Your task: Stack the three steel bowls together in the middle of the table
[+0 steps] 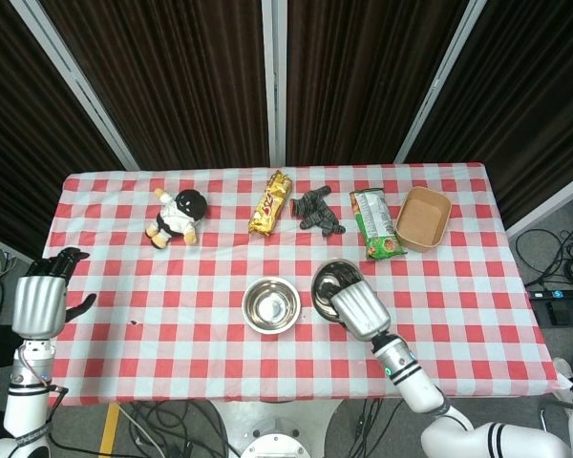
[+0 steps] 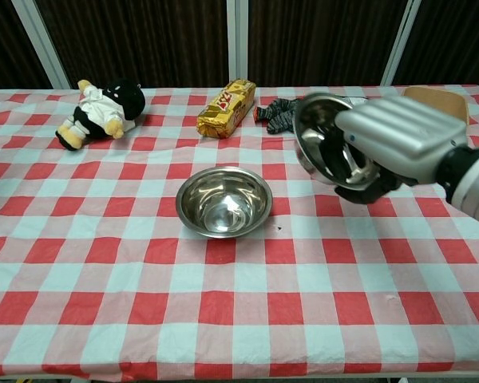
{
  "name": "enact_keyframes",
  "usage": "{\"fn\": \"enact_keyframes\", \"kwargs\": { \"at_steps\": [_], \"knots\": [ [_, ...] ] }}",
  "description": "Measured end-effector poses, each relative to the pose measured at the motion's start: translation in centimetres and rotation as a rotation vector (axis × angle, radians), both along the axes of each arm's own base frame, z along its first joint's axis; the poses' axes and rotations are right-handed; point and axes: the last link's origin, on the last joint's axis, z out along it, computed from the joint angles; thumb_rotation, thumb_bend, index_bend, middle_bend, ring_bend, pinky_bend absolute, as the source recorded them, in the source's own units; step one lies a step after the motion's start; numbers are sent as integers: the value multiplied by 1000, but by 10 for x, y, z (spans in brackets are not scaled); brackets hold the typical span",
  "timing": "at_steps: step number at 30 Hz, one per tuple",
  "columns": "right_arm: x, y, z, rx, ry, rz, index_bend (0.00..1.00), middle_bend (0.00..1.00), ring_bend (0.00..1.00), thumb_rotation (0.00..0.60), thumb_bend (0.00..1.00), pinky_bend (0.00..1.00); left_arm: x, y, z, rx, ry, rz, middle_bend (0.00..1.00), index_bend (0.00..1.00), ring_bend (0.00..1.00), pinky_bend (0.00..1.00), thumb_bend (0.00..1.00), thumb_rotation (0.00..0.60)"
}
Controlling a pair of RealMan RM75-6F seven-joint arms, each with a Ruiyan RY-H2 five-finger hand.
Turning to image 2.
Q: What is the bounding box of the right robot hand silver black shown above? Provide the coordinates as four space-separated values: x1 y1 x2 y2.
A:
318 94 469 205

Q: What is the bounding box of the stainless steel bowl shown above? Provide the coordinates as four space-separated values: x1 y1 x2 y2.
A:
175 165 274 239
291 93 384 191

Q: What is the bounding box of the brown paper box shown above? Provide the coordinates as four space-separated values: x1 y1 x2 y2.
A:
402 86 470 125

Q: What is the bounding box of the green snack bag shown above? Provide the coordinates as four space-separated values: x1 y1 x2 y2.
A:
335 94 370 108

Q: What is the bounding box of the grey knitted glove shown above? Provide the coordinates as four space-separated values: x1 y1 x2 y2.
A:
253 97 304 135

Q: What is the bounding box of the golden biscuit pack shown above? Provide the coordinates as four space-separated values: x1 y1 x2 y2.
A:
196 78 257 140

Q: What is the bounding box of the red white checkered tablecloth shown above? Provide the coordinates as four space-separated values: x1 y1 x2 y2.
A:
0 83 479 380

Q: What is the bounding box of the plush doll black head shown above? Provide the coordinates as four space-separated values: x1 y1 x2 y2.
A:
54 77 147 152

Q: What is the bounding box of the white partition frame post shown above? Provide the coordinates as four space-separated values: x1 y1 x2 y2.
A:
380 0 423 86
11 0 72 91
226 0 250 88

